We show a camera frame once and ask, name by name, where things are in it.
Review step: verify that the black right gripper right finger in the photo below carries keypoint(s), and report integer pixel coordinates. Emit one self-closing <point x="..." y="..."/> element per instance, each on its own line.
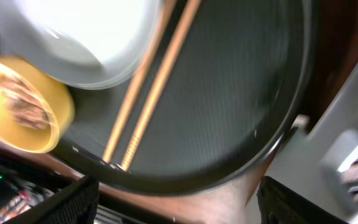
<point x="280" y="205"/>

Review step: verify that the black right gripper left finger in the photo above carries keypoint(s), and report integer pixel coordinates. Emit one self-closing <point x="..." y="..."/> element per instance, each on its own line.
<point x="76" y="203"/>

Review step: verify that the wooden chopstick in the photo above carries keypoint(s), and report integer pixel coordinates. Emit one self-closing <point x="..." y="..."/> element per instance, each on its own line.
<point x="137" y="81"/>
<point x="161" y="79"/>

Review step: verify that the yellow plastic bowl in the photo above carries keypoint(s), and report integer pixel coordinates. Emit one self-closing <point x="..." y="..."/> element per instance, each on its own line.
<point x="35" y="110"/>

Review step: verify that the white ceramic plate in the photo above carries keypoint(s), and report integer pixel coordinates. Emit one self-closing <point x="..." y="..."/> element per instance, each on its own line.
<point x="88" y="44"/>

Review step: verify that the grey plastic dishwasher rack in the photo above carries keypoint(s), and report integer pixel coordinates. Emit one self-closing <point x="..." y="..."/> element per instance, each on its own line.
<point x="322" y="166"/>

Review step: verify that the round black serving tray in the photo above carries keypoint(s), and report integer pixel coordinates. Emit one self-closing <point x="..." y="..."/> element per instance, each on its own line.
<point x="233" y="92"/>

